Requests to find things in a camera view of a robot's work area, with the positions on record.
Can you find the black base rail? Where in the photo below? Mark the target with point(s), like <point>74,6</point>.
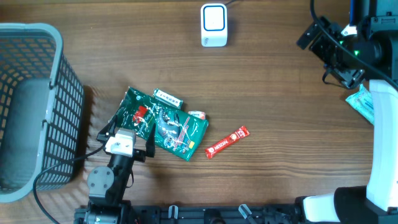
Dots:
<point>266,214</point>

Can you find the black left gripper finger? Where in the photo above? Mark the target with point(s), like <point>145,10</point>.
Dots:
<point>108,131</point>
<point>150,143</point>

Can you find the green 3M gloves packet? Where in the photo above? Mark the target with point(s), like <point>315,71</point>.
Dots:
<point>176,131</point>

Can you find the green white gum pack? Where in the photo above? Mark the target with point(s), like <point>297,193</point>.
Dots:
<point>167,98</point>

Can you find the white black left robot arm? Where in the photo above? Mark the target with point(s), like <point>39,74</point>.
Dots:
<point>107,184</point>

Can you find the red Nescafe stick sachet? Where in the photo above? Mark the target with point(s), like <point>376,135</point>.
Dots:
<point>234,137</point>

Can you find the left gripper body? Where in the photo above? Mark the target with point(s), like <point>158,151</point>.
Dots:
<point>139,155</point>

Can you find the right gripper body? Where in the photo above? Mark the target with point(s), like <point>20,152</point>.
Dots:
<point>328,53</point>

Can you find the orange white small carton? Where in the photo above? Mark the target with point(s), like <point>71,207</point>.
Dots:
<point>198,114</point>

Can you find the grey black plastic basket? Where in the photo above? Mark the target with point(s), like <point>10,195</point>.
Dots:
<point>42,102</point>

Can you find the teal wet wipes packet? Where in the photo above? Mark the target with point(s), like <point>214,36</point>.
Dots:
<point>362,102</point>

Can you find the white barcode scanner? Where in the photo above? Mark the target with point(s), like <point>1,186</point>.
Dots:
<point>214,25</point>

